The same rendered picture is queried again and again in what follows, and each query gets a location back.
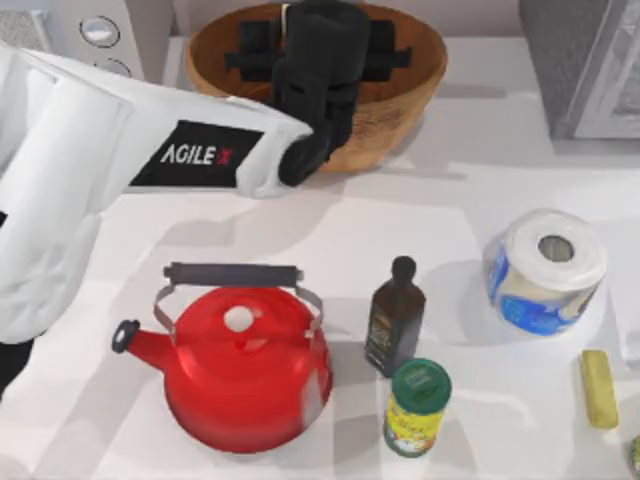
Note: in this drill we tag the red kettle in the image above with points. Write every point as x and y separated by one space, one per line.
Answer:
240 380

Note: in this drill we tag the dark glass bottle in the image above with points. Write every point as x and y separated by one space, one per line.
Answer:
395 320

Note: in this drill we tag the green round object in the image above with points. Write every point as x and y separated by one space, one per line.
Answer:
635 457

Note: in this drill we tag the large round microwave knob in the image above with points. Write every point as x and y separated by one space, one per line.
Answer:
99 31

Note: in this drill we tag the small round microwave knob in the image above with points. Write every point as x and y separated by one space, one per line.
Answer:
117 66

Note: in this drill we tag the wooden bowl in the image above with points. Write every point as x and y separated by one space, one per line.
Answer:
395 100

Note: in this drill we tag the green-lidded seasoning jar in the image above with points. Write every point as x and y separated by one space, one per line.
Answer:
417 405

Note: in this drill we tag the yellow butter stick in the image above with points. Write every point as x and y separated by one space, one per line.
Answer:
599 390

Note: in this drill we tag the grey cabinet door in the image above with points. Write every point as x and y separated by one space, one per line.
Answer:
612 75

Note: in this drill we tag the pale microwave oven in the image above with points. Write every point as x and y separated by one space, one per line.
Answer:
150 25

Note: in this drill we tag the wrapped white paper roll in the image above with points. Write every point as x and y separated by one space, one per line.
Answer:
545 280

